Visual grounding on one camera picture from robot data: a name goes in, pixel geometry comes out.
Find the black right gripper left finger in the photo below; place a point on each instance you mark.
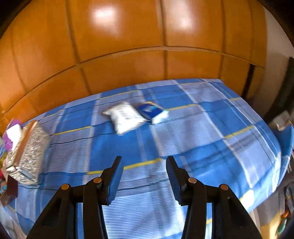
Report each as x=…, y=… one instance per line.
x=59, y=218

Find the blue tissue pack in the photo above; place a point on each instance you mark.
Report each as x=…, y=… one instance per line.
x=154, y=113

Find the purple cardboard box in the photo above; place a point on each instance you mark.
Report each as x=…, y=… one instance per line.
x=12, y=134

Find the silver ornate tissue box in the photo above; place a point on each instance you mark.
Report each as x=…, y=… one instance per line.
x=25, y=162

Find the white plastic packet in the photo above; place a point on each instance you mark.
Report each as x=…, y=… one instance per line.
x=125, y=117

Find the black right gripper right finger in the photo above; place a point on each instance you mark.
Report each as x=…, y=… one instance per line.
x=229, y=218

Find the blue plaid tablecloth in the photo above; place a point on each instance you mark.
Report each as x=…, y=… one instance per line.
x=210, y=131

